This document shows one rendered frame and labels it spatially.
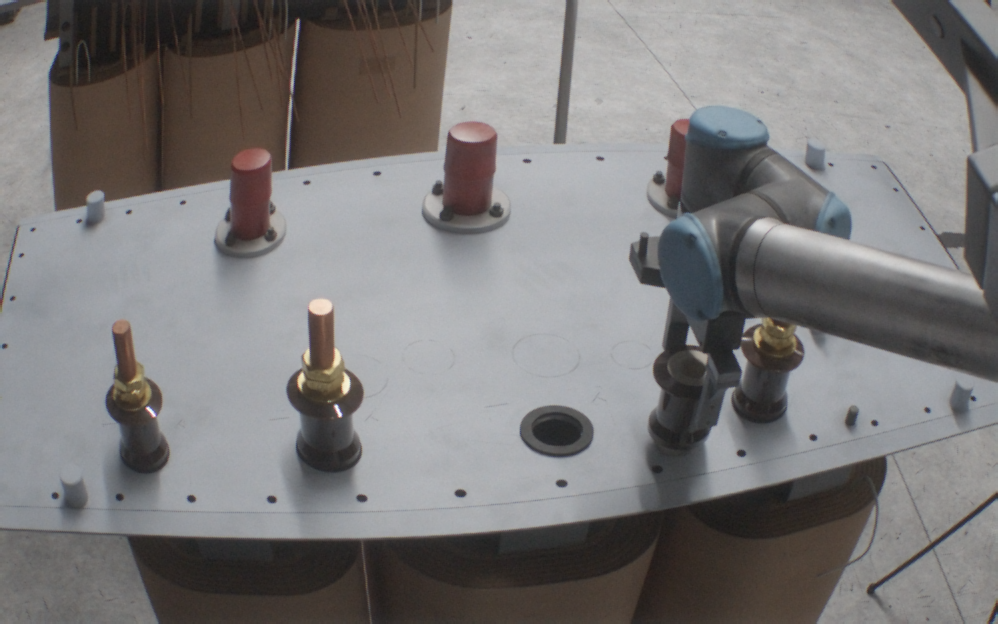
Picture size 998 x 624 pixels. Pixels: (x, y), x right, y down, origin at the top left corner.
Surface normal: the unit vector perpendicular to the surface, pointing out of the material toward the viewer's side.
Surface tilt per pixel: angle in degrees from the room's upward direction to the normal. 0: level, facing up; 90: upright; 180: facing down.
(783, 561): 90
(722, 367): 0
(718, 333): 90
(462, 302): 0
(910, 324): 84
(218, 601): 90
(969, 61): 24
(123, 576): 0
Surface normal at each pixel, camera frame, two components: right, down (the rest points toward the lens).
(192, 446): 0.07, -0.79
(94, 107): 0.22, 0.62
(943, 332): -0.80, 0.22
